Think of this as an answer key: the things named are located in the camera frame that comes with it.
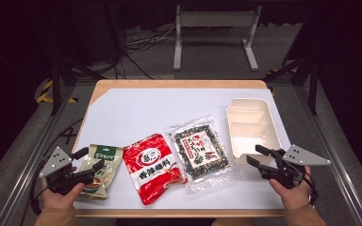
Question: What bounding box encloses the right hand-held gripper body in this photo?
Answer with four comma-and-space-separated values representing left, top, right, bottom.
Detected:
258, 144, 332, 190

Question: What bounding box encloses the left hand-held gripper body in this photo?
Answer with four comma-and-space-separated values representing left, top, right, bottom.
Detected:
38, 146, 96, 196

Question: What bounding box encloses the green snack packet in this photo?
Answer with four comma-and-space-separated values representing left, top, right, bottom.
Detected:
76, 143, 124, 200

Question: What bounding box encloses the white compartment container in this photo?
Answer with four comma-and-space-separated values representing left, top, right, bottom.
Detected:
225, 97, 283, 165

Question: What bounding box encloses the red seasoning packet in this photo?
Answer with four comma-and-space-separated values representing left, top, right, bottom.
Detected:
122, 133, 188, 206

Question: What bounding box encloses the person's left hand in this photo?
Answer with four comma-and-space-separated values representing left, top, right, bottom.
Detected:
41, 183, 86, 210

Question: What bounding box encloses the person's right hand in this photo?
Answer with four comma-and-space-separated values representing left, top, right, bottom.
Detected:
268, 165, 313, 211

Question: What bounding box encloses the clear seaweed packet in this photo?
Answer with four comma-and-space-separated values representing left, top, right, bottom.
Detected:
166, 115, 234, 195

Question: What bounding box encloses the yellow black hazard tape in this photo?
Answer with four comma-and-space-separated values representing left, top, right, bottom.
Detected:
36, 79, 78, 105

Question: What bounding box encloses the black tripod stand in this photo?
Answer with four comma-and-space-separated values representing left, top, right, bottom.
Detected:
263, 46, 323, 116
45, 0, 107, 116

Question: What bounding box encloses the white metal stand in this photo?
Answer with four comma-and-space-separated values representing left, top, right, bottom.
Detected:
173, 4, 262, 72

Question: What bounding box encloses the thin black cable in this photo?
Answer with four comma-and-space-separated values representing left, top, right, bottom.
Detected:
43, 117, 85, 158

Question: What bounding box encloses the aluminium rail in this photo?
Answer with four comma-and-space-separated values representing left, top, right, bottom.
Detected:
295, 84, 362, 226
0, 84, 76, 226

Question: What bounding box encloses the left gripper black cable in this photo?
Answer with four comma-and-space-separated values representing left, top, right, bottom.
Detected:
27, 156, 50, 218

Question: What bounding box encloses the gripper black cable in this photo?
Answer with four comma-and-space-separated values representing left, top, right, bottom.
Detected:
304, 170, 321, 207
27, 156, 50, 218

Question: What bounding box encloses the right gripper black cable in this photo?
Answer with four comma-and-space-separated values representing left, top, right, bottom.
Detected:
304, 170, 321, 207

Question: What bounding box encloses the bundle of floor cables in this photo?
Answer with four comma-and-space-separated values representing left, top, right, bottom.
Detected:
123, 26, 177, 80

